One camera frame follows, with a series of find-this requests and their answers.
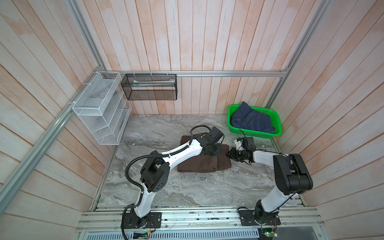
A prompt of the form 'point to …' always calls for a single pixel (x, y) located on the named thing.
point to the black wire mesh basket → (150, 86)
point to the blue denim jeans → (244, 117)
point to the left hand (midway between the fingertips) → (218, 154)
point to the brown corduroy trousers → (204, 163)
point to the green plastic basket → (274, 119)
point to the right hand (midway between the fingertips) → (227, 153)
